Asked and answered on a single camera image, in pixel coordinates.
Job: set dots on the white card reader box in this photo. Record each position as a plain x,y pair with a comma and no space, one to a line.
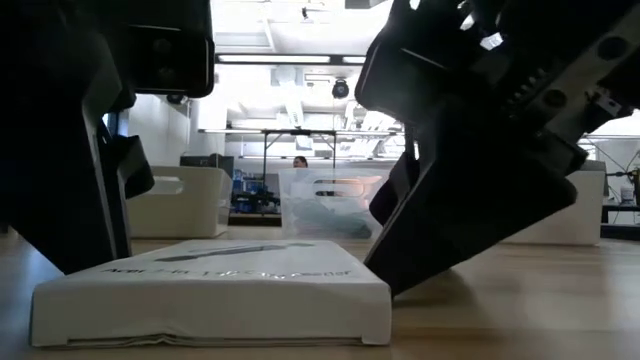
200,310

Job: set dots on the white plastic bin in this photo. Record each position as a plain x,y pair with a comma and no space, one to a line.
585,220

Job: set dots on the person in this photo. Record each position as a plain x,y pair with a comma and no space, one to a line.
300,162

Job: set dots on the clear plastic bin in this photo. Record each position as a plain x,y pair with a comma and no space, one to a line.
320,185

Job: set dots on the grey plastic bin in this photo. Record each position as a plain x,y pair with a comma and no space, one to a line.
190,210

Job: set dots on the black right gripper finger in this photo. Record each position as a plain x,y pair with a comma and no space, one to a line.
475,210
395,190

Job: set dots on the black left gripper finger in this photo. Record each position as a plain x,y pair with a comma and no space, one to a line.
50,175
132,165

